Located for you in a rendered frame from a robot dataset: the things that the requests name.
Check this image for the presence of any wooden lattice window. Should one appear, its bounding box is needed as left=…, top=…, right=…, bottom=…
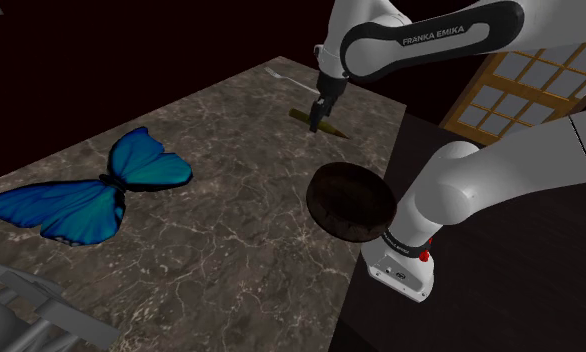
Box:
left=440, top=41, right=586, bottom=147

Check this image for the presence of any silver fork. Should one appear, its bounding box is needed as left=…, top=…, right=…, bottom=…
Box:
left=264, top=66, right=321, bottom=96

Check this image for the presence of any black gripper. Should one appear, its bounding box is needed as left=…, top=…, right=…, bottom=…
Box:
left=308, top=71, right=349, bottom=134

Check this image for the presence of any dark robot stand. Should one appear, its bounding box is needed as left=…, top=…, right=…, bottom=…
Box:
left=327, top=112, right=586, bottom=352

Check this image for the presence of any dark brown bowl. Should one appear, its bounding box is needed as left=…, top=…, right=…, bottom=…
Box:
left=305, top=161, right=398, bottom=243

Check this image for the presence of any blue butterfly figure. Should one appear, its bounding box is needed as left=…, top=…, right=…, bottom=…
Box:
left=0, top=126, right=194, bottom=247

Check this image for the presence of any olive green pen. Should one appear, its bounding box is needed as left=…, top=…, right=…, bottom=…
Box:
left=288, top=108, right=350, bottom=141

